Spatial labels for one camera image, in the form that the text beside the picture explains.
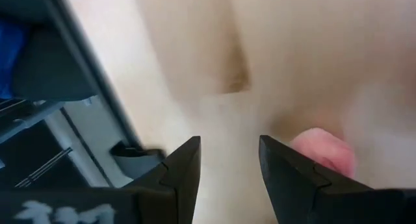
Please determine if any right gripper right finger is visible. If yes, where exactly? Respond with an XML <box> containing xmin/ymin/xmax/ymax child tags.
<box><xmin>258</xmin><ymin>134</ymin><xmax>375</xmax><ymax>224</ymax></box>

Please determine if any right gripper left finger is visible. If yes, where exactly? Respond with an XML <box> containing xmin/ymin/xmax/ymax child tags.
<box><xmin>125</xmin><ymin>135</ymin><xmax>202</xmax><ymax>224</ymax></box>

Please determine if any pale pink peach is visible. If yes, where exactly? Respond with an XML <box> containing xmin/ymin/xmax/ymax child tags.
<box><xmin>289</xmin><ymin>127</ymin><xmax>357</xmax><ymax>180</ymax></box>

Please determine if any blue object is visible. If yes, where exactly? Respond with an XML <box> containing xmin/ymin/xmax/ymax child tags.
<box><xmin>0</xmin><ymin>18</ymin><xmax>26</xmax><ymax>100</ymax></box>

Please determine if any black metal table frame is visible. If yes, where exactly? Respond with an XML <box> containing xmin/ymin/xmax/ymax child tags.
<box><xmin>38</xmin><ymin>0</ymin><xmax>168</xmax><ymax>181</ymax></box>

